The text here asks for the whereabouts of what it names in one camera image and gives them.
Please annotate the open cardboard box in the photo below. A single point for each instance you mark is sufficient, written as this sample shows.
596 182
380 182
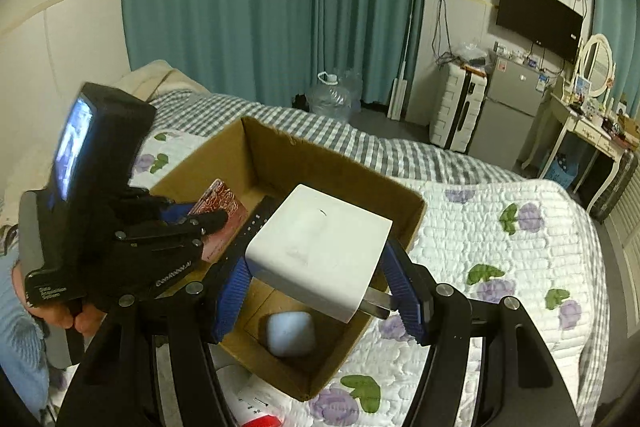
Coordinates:
255 161

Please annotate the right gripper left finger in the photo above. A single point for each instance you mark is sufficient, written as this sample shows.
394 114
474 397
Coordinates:
116 383

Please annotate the white charger adapter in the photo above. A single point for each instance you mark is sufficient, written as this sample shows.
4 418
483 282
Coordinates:
319 250

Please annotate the pale blue rounded case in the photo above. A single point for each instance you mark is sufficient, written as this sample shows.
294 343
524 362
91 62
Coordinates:
290 334

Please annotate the white suitcase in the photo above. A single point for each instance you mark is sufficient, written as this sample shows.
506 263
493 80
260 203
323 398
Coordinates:
458 103

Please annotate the small green curtain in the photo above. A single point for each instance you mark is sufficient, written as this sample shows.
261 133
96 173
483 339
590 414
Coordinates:
619 21

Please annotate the grey checked bed sheet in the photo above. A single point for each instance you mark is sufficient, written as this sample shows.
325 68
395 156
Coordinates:
486 231

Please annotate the silver mini fridge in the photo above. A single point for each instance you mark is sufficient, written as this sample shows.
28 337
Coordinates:
514 93

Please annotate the black wall television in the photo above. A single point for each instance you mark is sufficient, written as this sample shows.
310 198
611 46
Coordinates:
550 24

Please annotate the red capped white bottle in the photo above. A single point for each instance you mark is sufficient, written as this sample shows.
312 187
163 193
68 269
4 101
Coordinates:
251 401

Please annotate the person's left hand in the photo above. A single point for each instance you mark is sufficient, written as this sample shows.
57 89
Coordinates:
87 322

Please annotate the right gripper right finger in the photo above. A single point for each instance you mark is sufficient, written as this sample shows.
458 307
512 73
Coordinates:
520 384

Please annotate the black cylinder tube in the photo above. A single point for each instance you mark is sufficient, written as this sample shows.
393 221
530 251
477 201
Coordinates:
231 268

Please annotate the red patterned card box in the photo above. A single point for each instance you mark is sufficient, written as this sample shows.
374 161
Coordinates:
220 196

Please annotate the white pole by curtain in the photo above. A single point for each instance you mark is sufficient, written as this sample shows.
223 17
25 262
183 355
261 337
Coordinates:
399 84

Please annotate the white dressing table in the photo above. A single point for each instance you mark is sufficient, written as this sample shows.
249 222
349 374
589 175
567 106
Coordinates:
583 156

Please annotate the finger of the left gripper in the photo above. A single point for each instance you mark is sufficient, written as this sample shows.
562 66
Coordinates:
181 220

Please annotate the white louvered wardrobe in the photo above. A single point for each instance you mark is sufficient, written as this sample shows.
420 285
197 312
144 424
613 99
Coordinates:
622 225

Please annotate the clear water jug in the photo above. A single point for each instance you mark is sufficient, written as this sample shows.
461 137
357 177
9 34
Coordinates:
336 95

